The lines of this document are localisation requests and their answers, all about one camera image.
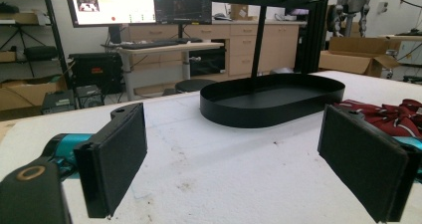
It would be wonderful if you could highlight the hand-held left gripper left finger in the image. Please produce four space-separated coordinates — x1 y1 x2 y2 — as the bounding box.
73 103 148 219

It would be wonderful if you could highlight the grey robot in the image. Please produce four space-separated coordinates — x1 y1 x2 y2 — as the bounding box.
326 0 374 38

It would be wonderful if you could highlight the monitor with dark screen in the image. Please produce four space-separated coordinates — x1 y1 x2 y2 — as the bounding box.
152 0 213 25

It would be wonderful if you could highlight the light wooden desk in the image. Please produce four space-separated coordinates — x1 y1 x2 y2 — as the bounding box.
101 42 225 103

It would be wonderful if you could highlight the black computer case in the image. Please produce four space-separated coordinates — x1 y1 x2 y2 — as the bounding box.
68 52 123 95

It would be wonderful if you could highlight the dark red striped cloth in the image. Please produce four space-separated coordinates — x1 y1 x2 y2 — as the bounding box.
333 99 422 138

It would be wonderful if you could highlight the grey electronic device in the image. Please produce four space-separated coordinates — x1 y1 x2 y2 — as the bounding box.
75 84 105 110

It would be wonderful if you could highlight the small cardboard box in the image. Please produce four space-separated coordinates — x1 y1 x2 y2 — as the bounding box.
230 3 251 21

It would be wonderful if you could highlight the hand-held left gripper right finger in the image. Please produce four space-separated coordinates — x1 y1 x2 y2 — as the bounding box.
317 104 422 224

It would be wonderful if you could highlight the small black device box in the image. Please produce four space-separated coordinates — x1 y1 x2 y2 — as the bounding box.
40 89 77 115

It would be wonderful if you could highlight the black metal shelf rack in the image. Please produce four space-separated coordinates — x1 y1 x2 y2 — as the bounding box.
0 0 73 90

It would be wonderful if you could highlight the light wooden drawer cabinet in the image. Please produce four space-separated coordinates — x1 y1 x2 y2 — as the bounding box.
127 19 308 83

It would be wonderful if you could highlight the black stand with oval tray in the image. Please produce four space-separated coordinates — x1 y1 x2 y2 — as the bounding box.
199 0 346 129

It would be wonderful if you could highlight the black keyboard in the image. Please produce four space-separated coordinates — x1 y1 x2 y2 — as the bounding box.
120 37 203 51

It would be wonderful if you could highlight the large monitor with white screen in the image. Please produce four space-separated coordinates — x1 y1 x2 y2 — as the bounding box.
63 0 157 29

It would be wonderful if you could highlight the black bag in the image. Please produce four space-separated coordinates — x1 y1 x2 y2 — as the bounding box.
23 45 59 62

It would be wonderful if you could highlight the open brown cardboard box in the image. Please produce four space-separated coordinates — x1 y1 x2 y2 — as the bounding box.
317 36 402 79

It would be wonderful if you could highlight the black round stool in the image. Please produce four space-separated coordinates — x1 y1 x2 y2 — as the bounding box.
174 78 217 94

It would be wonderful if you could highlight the black aluminium frame post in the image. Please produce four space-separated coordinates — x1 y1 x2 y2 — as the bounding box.
300 0 382 75

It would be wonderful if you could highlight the flat brown cardboard box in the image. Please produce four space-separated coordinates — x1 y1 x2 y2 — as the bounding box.
0 75 69 112

